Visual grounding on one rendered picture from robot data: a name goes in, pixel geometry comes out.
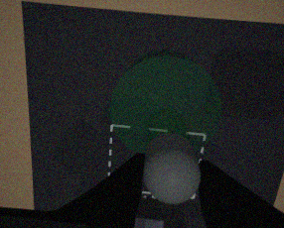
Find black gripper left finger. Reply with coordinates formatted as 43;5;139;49
0;153;145;228

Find grey blocks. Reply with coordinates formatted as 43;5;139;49
163;202;186;228

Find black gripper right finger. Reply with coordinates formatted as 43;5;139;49
198;160;284;228

